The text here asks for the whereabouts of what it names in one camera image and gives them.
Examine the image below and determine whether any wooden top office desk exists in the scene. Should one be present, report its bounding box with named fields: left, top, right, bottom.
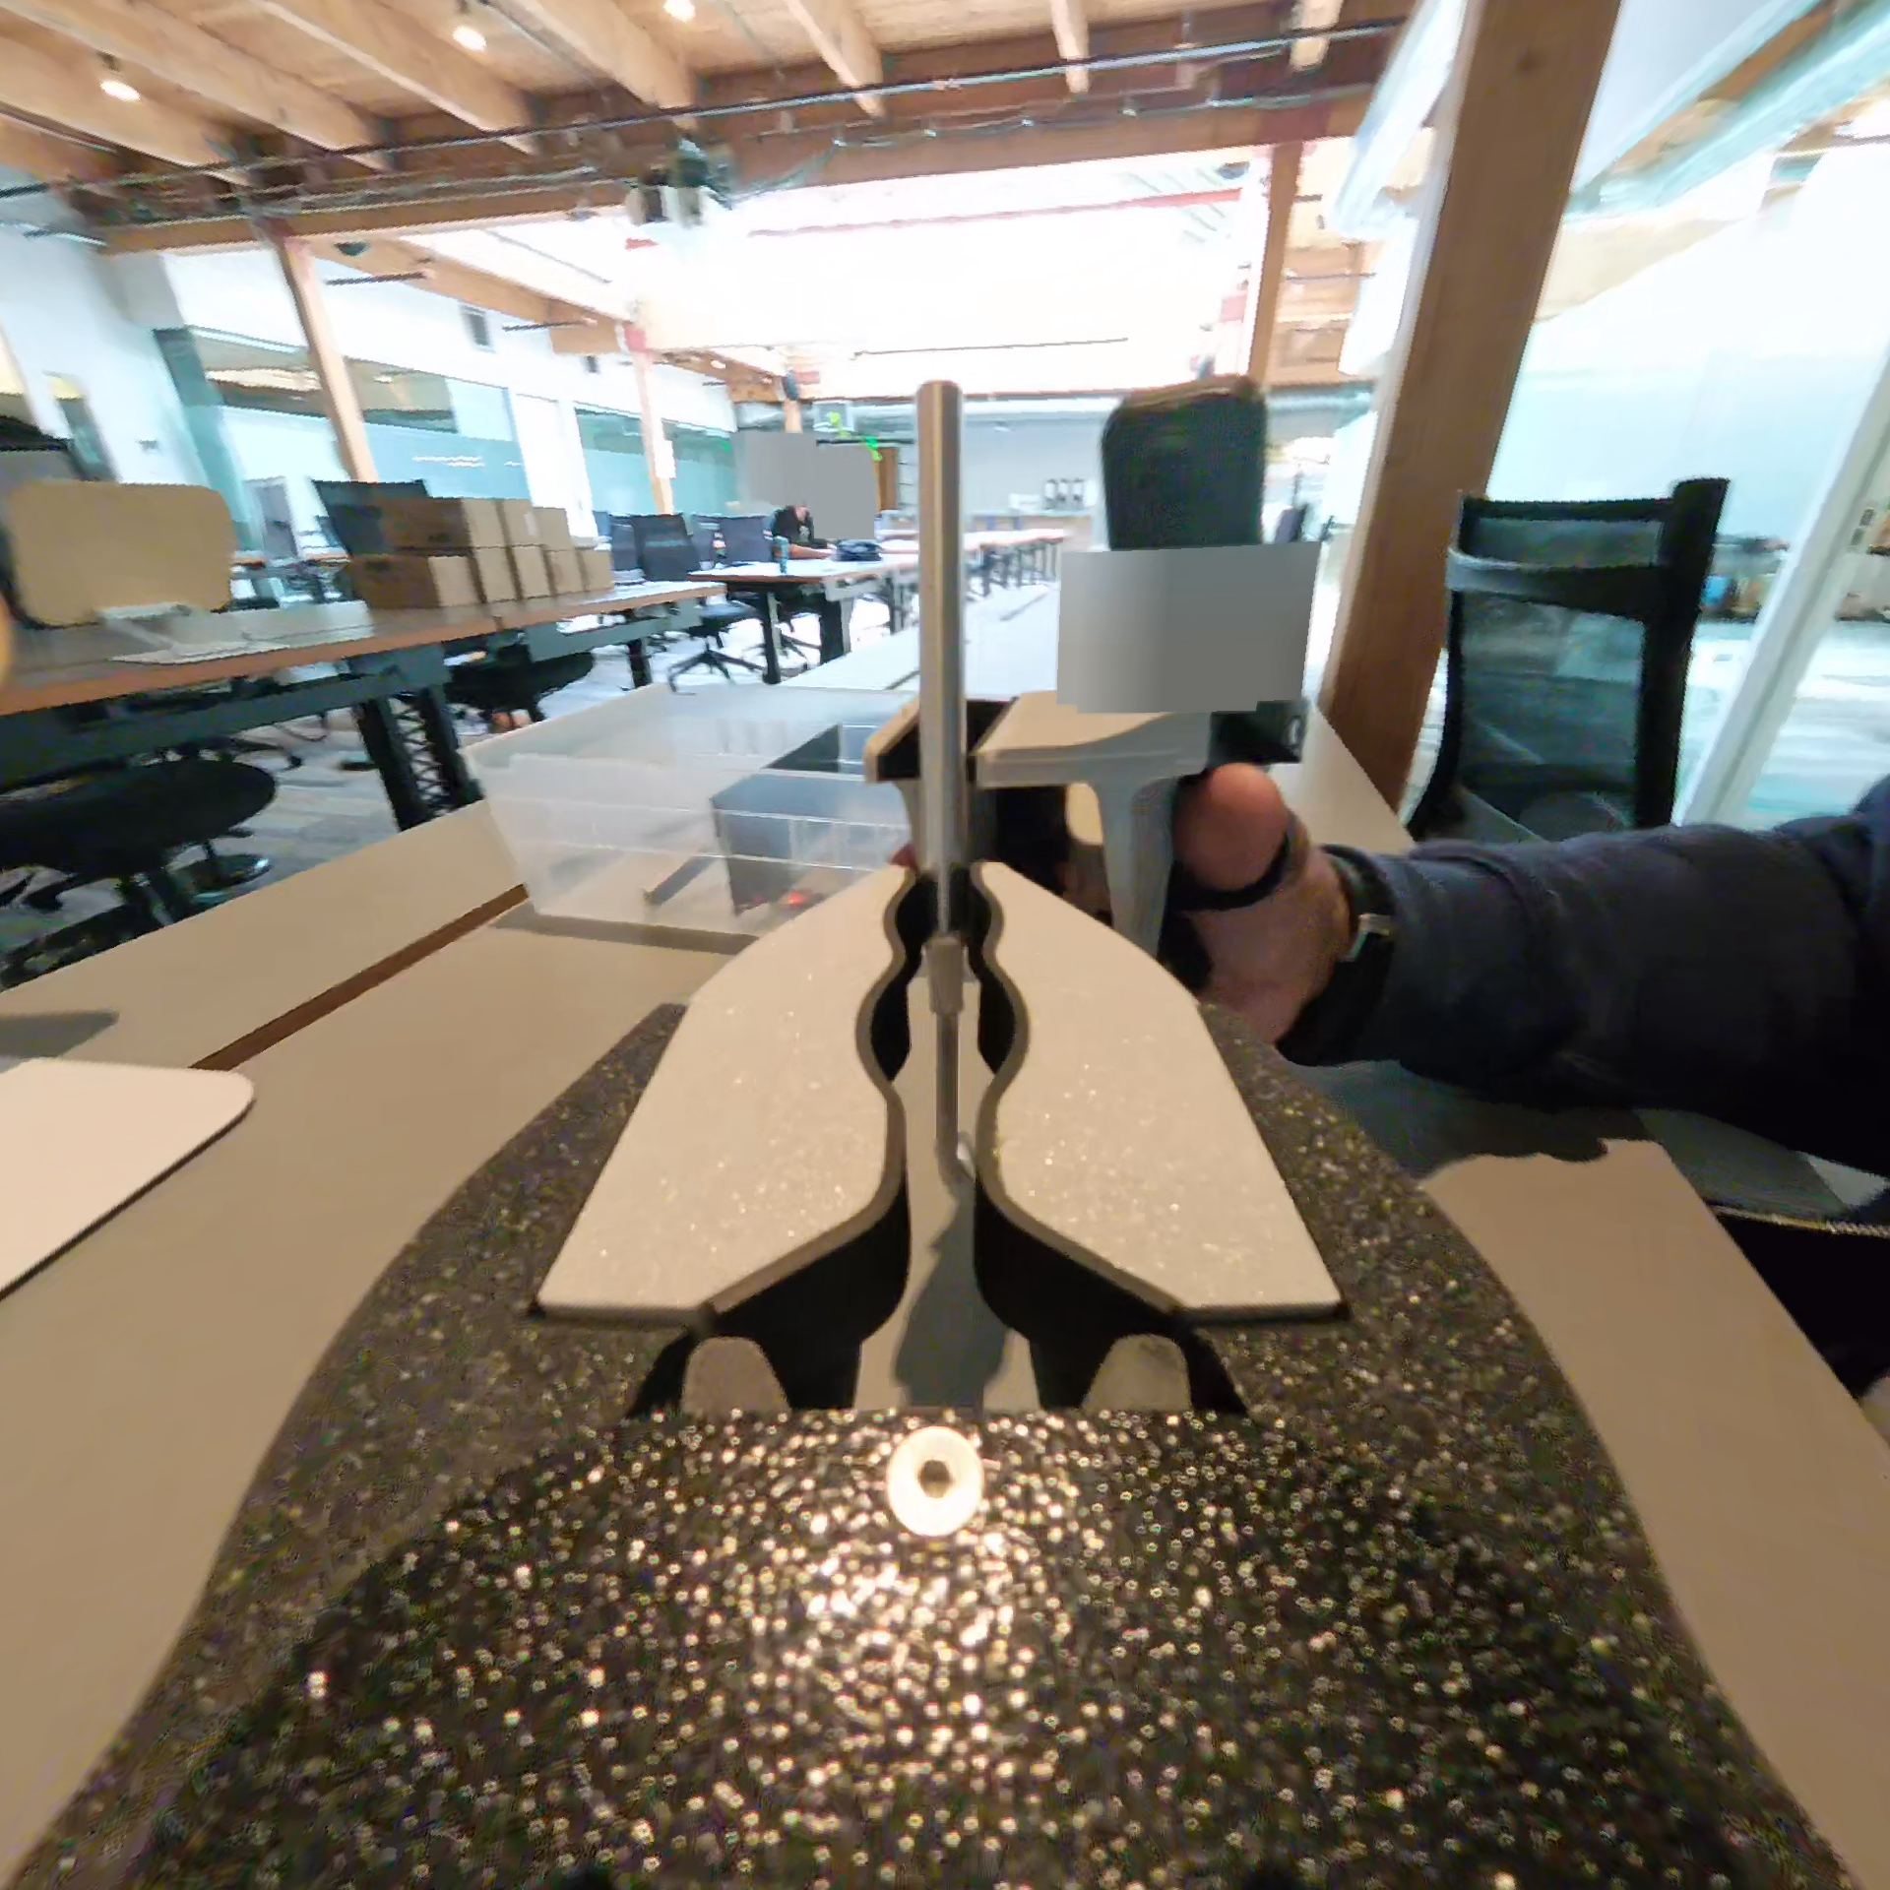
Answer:
left=0, top=581, right=731, bottom=836

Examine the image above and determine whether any silver USB hub white cable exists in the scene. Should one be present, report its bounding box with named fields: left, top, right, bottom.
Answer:
left=914, top=380, right=983, bottom=1186

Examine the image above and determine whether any beige document stand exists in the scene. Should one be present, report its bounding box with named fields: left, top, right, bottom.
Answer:
left=0, top=480, right=348, bottom=663

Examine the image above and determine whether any wooden support post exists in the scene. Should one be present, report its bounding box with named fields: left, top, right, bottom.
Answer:
left=1317, top=0, right=1624, bottom=810

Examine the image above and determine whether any long white office table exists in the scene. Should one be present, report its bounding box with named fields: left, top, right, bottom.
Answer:
left=726, top=522, right=1067, bottom=663

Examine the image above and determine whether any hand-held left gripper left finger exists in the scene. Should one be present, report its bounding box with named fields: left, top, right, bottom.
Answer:
left=531, top=864, right=927, bottom=1387

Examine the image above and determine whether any person's right hand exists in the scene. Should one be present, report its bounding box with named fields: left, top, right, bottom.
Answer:
left=1056, top=763, right=1371, bottom=1046

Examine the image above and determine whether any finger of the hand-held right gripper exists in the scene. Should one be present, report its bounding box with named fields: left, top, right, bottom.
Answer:
left=972, top=695, right=1230, bottom=962
left=860, top=690, right=1020, bottom=793

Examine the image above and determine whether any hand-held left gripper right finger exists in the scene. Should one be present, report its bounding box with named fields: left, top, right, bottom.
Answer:
left=963, top=862, right=1344, bottom=1387

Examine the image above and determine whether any person's right forearm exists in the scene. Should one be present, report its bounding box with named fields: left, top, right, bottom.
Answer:
left=1275, top=780, right=1890, bottom=1170

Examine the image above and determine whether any row of black office chairs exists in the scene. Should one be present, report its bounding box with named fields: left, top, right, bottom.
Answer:
left=590, top=506, right=777, bottom=686

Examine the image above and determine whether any stack of cardboard boxes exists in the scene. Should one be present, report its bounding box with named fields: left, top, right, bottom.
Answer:
left=348, top=494, right=613, bottom=609

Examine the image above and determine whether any clear plastic bin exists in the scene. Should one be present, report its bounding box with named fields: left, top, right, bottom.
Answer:
left=462, top=707, right=931, bottom=939

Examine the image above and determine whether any black mesh office chair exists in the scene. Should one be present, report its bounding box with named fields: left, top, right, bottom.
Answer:
left=1403, top=475, right=1732, bottom=845

